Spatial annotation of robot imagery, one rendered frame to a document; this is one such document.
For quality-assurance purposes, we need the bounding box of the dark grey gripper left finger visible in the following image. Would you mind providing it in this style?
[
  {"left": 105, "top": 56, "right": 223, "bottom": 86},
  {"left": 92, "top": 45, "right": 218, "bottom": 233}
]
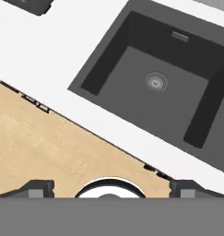
[{"left": 0, "top": 179, "right": 55, "bottom": 199}]

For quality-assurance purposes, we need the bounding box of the dark grey kitchen sink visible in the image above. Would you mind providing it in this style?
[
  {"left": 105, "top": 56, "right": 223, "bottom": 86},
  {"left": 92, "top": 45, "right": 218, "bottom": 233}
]
[{"left": 67, "top": 0, "right": 224, "bottom": 176}]

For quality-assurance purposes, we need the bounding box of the black cupboard handle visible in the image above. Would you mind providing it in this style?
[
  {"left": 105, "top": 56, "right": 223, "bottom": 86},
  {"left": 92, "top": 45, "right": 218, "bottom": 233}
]
[
  {"left": 0, "top": 80, "right": 51, "bottom": 114},
  {"left": 143, "top": 163, "right": 172, "bottom": 182}
]

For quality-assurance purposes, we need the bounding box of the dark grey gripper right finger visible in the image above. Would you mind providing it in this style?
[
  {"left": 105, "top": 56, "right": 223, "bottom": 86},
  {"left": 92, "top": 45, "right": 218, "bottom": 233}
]
[{"left": 169, "top": 179, "right": 224, "bottom": 199}]

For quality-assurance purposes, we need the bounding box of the dark grey appliance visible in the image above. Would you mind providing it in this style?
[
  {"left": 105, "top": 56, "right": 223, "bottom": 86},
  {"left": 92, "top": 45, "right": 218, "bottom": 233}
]
[{"left": 2, "top": 0, "right": 54, "bottom": 17}]

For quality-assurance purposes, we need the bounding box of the white and black round object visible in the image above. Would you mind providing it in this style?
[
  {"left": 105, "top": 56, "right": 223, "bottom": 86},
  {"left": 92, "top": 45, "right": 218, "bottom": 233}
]
[{"left": 74, "top": 177, "right": 147, "bottom": 199}]

